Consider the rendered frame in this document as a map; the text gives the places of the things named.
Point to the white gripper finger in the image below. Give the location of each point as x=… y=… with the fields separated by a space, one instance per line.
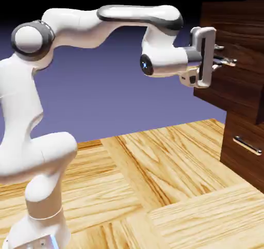
x=219 y=47
x=216 y=67

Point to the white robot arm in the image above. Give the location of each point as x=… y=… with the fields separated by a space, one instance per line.
x=86 y=26

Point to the dark wood pulled drawer front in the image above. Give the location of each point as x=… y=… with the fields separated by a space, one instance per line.
x=237 y=88

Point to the dark wood closed drawer front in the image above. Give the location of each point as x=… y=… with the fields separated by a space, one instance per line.
x=237 y=162

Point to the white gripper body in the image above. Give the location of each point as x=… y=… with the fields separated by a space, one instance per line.
x=209 y=47

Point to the dark wood cabinet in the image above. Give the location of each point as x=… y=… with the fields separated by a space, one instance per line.
x=260 y=123

